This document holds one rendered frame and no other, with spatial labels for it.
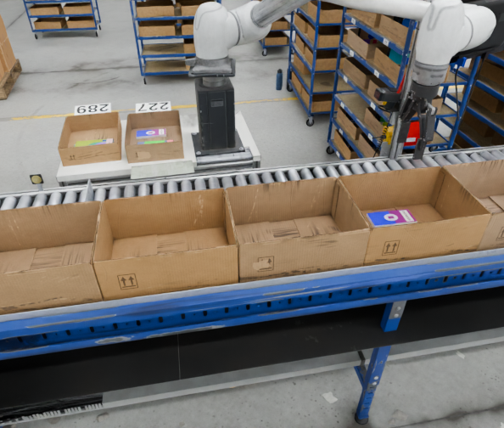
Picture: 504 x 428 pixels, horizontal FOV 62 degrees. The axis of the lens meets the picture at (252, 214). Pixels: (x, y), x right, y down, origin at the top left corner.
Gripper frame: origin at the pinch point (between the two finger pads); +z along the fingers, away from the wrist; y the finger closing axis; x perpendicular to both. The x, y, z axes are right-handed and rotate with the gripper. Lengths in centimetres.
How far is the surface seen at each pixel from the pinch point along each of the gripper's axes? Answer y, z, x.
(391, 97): -68, 14, 28
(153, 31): -402, 64, -91
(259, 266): 22, 24, -52
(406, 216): 0.2, 29.2, 5.8
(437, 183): -6.5, 20.8, 19.0
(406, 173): -7.7, 16.2, 6.5
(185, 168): -72, 45, -71
